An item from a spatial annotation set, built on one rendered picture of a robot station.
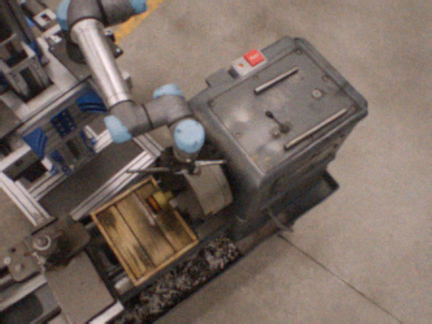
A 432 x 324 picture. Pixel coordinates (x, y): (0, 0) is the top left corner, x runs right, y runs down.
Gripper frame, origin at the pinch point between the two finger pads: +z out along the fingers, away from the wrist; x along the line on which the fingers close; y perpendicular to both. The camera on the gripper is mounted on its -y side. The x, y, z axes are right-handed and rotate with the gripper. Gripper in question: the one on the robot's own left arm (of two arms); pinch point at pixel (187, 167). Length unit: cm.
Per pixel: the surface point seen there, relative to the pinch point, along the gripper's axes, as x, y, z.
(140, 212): 6.3, 17.6, 42.8
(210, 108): -22.9, -13.1, 7.7
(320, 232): 25, -92, 121
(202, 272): 35, -7, 65
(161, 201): 7.0, 9.3, 18.3
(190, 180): 3.4, -1.1, 6.7
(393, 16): -136, -205, 139
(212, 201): 10.9, -8.5, 12.1
